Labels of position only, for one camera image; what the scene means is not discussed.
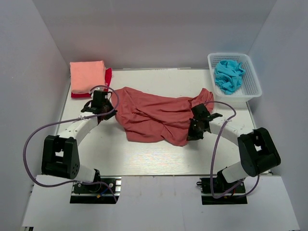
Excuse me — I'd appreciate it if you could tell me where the dusty red t shirt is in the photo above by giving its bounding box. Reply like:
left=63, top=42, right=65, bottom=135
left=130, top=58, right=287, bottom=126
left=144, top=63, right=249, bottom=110
left=112, top=87, right=214, bottom=147

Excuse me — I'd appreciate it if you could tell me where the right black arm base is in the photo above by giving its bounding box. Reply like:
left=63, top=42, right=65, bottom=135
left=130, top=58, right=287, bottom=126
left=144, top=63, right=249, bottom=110
left=196, top=177, right=247, bottom=205

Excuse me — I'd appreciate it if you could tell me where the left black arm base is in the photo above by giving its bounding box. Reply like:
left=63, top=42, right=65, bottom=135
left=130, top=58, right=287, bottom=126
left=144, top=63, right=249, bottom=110
left=70, top=177, right=122, bottom=205

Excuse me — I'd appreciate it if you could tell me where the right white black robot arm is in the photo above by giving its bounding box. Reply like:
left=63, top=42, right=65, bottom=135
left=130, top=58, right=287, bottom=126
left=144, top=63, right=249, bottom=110
left=187, top=104, right=281, bottom=192

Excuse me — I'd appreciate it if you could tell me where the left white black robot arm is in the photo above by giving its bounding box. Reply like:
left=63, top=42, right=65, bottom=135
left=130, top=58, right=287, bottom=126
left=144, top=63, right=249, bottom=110
left=41, top=90, right=117, bottom=192

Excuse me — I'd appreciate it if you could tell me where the folded salmon pink t shirt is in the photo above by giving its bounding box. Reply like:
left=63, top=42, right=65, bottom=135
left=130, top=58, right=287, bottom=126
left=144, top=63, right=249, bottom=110
left=70, top=61, right=106, bottom=94

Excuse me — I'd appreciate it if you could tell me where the folded bright red t shirt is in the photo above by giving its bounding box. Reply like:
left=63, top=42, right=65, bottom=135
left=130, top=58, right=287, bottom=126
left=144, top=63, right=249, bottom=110
left=71, top=68, right=112, bottom=99

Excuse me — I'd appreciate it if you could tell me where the white plastic mesh basket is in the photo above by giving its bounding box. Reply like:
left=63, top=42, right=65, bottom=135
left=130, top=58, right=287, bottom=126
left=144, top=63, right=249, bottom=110
left=207, top=52, right=262, bottom=103

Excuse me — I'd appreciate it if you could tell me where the crumpled blue t shirt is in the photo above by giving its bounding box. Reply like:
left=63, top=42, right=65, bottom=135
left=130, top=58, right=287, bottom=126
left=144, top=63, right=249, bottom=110
left=214, top=60, right=246, bottom=95

